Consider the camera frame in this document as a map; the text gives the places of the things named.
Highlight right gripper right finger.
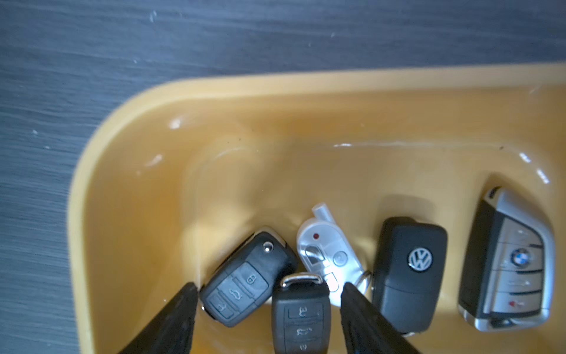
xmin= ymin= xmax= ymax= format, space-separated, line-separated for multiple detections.
xmin=340 ymin=283 xmax=419 ymax=354

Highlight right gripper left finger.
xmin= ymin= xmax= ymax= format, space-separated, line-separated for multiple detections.
xmin=120 ymin=283 xmax=198 ymax=354

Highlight black car key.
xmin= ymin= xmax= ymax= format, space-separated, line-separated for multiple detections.
xmin=371 ymin=217 xmax=447 ymax=334
xmin=200 ymin=227 xmax=299 ymax=327
xmin=271 ymin=272 xmax=331 ymax=354

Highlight black car key top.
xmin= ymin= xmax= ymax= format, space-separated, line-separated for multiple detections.
xmin=200 ymin=227 xmax=299 ymax=327

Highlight white silver car key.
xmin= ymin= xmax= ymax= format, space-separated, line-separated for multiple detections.
xmin=296 ymin=203 xmax=371 ymax=308

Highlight yellow plastic storage box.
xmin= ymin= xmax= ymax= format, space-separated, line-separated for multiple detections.
xmin=68 ymin=63 xmax=565 ymax=353

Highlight silver black BMW key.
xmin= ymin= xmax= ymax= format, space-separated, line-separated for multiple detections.
xmin=458 ymin=187 xmax=556 ymax=333

